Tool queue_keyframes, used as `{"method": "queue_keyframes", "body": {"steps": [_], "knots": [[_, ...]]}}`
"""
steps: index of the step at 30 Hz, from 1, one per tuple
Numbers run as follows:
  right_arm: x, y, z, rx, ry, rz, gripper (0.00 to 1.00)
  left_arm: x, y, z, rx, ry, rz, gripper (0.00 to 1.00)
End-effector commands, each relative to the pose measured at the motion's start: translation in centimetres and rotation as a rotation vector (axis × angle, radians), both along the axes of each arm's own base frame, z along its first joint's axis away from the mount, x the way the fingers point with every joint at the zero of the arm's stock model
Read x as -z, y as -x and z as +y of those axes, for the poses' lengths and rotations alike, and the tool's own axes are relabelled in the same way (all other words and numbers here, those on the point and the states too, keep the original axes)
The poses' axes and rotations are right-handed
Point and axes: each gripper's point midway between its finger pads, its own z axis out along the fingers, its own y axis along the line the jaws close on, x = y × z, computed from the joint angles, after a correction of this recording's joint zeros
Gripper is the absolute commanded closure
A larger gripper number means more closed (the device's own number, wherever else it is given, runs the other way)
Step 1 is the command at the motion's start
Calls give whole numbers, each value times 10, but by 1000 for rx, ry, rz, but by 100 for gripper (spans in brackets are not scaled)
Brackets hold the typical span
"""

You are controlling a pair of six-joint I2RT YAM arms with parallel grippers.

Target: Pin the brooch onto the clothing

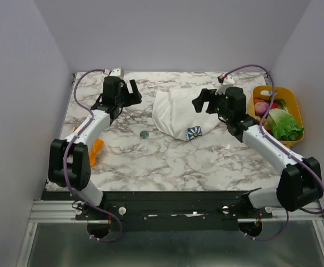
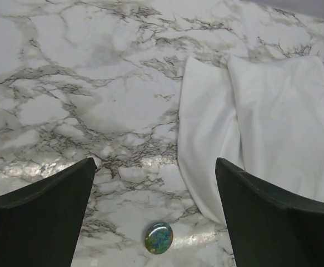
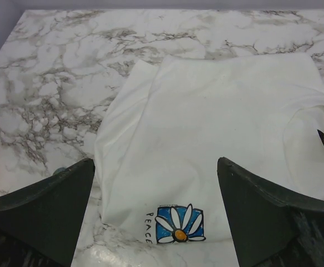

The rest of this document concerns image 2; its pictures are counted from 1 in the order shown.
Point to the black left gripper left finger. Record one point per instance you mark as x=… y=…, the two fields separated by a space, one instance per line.
x=40 y=223

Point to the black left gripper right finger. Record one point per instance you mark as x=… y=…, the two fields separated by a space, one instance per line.
x=268 y=225

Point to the round green blue brooch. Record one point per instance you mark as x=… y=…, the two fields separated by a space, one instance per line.
x=159 y=236

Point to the white t-shirt with flower print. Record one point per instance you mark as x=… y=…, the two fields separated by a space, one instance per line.
x=266 y=118

